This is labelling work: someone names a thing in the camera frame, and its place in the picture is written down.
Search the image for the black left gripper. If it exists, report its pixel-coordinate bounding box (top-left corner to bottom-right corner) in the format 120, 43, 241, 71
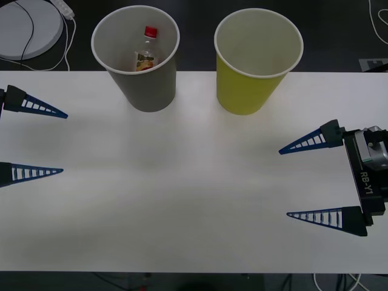
0, 85, 69, 189

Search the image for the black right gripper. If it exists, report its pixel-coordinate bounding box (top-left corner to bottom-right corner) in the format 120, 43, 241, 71
278, 119, 388, 237

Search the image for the clear bottle with red cap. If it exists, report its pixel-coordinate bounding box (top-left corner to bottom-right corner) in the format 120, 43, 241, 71
134, 25, 166, 73

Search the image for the grey marker board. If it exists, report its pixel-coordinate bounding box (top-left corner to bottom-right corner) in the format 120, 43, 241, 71
359, 57, 388, 73

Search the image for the yellow-green plastic waste bin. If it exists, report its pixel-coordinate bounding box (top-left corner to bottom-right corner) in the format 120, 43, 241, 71
213, 8, 304, 116

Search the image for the white power strip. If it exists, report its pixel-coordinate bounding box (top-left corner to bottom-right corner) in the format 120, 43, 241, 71
50, 0, 76, 21

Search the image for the grey plastic waste bin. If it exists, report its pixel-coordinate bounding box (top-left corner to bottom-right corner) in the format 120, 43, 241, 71
90, 6, 181, 113

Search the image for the right arm with wrist camera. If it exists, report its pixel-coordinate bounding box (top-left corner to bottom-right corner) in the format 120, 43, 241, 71
354, 125, 388, 171

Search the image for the round grey base plate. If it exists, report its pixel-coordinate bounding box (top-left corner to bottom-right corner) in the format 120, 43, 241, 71
0, 0, 65, 61

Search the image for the thin black cable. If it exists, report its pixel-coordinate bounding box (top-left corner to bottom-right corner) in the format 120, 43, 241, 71
15, 0, 34, 61

